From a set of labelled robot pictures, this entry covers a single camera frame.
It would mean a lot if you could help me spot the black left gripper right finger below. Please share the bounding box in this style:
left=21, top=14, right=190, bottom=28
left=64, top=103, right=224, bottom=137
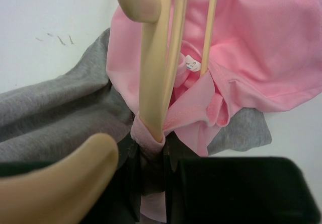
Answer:
left=163, top=138, right=321, bottom=223

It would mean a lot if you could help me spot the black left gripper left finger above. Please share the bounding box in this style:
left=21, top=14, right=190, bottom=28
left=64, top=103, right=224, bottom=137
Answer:
left=0, top=138, right=143, bottom=224

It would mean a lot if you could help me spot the beige plastic hanger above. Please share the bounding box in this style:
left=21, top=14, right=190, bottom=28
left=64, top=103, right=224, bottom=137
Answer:
left=0, top=0, right=222, bottom=224

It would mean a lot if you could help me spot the pink t shirt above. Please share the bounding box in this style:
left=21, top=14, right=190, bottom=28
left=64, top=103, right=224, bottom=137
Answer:
left=105, top=0, right=322, bottom=222

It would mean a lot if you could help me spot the grey shirt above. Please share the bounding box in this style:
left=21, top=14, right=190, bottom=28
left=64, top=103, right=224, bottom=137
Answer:
left=0, top=27, right=273, bottom=163

